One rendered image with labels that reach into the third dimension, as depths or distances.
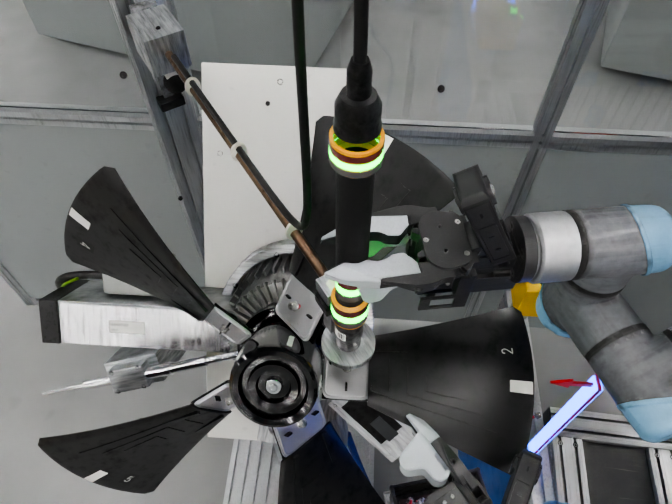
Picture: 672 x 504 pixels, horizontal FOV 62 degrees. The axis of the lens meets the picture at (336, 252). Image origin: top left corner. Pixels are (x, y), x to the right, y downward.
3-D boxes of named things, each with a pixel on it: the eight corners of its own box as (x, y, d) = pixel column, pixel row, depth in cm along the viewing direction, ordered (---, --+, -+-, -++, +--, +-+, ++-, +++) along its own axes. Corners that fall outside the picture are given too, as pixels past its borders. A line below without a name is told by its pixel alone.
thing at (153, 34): (135, 51, 101) (121, 7, 94) (172, 39, 103) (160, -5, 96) (155, 82, 96) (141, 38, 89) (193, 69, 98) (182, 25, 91)
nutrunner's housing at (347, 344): (328, 348, 75) (320, 53, 38) (352, 334, 76) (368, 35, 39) (343, 371, 73) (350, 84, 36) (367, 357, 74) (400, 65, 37)
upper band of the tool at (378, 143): (319, 155, 46) (318, 128, 43) (363, 136, 47) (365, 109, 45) (347, 188, 44) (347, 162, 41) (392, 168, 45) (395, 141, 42)
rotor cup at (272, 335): (238, 388, 87) (217, 436, 74) (238, 301, 83) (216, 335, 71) (331, 394, 86) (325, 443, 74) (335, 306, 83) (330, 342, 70)
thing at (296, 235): (166, 59, 94) (164, 52, 93) (173, 56, 95) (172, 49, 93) (328, 293, 67) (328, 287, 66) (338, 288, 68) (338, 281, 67)
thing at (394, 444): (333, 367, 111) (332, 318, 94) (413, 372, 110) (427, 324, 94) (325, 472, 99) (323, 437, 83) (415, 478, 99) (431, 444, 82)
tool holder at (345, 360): (303, 325, 74) (300, 286, 66) (348, 301, 76) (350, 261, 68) (338, 379, 70) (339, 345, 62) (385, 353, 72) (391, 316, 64)
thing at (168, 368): (250, 355, 88) (48, 396, 92) (246, 343, 88) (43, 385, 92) (247, 361, 86) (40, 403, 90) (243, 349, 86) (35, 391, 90)
